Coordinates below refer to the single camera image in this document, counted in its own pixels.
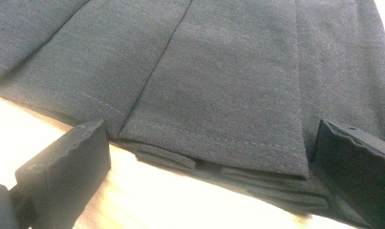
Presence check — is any dark grey garment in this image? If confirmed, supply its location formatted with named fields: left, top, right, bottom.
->
left=0, top=0, right=385, bottom=229

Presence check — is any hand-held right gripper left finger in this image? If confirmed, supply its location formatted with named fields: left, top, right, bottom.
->
left=10, top=118, right=112, bottom=229

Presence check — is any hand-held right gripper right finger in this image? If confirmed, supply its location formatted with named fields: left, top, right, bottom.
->
left=310, top=118, right=385, bottom=229

